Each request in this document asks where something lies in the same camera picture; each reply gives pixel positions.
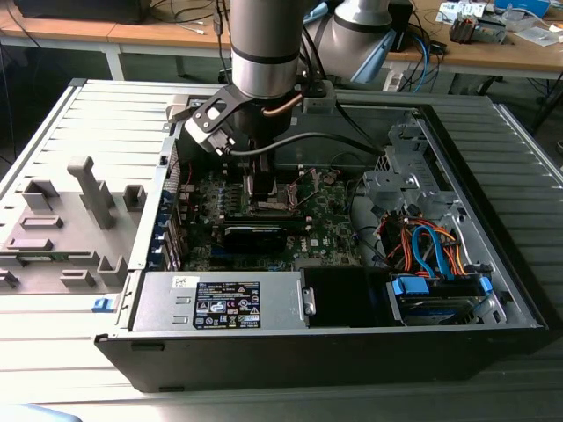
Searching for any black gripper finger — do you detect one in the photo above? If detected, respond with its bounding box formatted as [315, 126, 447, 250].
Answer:
[248, 139, 261, 181]
[257, 149, 279, 201]

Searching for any metal socket cover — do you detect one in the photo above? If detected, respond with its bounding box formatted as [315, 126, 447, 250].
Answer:
[286, 169, 322, 206]

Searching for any CPU socket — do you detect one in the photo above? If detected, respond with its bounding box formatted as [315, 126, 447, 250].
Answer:
[248, 182, 300, 215]

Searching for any Nvidia graphics card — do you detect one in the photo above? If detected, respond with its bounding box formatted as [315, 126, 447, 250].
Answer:
[223, 224, 286, 255]

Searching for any green motherboard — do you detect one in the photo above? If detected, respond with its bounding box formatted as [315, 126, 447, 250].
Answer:
[178, 169, 366, 272]

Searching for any metal drive cage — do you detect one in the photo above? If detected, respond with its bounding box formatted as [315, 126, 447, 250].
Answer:
[362, 118, 467, 221]

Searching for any wooden desk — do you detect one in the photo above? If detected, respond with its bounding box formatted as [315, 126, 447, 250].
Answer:
[0, 0, 563, 84]

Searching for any black plastic shroud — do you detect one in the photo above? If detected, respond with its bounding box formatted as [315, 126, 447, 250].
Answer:
[303, 266, 391, 330]

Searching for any black stand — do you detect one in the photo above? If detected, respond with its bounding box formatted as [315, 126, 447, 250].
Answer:
[391, 0, 415, 53]

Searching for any silver power supply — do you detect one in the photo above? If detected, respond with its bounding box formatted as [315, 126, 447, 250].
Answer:
[129, 270, 307, 333]

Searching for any hard disk in blue carrier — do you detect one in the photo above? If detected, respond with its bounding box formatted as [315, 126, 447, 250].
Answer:
[386, 272, 496, 327]

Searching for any black PC case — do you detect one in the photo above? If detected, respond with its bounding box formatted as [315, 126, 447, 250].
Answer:
[94, 90, 551, 395]

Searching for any grey parts rack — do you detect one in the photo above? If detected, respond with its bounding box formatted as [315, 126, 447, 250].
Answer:
[0, 156, 146, 295]

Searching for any black box on desk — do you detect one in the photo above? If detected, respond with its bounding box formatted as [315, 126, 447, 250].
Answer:
[12, 0, 146, 25]

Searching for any metal heat sink device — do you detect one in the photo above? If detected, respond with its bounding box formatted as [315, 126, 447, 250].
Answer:
[448, 11, 507, 45]

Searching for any blue cardboard box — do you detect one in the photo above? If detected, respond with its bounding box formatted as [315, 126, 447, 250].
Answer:
[494, 0, 551, 14]

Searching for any pale blue rounded object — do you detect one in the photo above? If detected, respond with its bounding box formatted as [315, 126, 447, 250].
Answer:
[0, 403, 83, 422]

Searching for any copper coloured hose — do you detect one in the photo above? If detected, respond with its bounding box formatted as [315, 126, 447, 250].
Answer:
[261, 94, 304, 118]

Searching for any thick black camera cable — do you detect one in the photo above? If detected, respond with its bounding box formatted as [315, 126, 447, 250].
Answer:
[226, 131, 388, 156]

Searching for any silver camera on black bracket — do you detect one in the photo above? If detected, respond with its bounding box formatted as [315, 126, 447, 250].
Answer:
[184, 85, 241, 155]

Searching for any pale grey wrist camera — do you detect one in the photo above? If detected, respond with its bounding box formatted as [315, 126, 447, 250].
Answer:
[303, 81, 338, 114]

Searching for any blue cable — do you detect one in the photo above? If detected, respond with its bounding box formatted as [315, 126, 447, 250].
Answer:
[415, 34, 439, 87]

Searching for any blue wire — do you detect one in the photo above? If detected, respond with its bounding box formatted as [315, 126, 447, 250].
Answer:
[411, 222, 457, 280]

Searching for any orange wire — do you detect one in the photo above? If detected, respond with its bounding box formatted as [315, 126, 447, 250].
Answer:
[377, 217, 468, 277]

